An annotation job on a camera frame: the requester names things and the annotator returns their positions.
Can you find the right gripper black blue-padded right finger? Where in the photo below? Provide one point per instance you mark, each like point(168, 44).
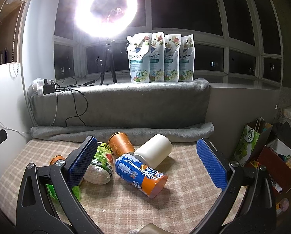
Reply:
point(257, 212)

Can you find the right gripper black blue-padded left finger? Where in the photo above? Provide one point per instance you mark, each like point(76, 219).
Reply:
point(35, 212)

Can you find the white plastic cup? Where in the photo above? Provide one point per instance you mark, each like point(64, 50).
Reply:
point(154, 151)

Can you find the green label noodle cup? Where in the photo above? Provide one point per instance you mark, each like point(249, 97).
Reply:
point(100, 170)

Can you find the copper orange cup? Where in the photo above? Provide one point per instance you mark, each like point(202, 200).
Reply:
point(120, 144)

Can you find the blue orange printed cup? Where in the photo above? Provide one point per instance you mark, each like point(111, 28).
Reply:
point(144, 178)

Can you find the green plastic wrapper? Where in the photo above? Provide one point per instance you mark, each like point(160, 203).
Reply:
point(54, 193)

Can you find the red cardboard box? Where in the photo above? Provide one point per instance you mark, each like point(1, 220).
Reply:
point(276, 157)

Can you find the white power strip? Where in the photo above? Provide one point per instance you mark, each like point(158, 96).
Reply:
point(43, 87)

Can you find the green paper bag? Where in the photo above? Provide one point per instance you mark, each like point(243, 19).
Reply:
point(252, 141)

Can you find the rolled grey blanket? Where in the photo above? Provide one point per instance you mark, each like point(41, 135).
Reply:
point(137, 136)

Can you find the grey blanket on backrest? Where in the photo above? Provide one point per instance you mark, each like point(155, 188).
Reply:
point(126, 105)

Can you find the wooden shelf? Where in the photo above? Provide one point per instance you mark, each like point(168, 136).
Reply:
point(11, 17)

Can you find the black tripod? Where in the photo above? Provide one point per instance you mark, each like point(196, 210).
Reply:
point(107, 61)

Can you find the ring light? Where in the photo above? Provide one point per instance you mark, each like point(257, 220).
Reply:
point(104, 18)

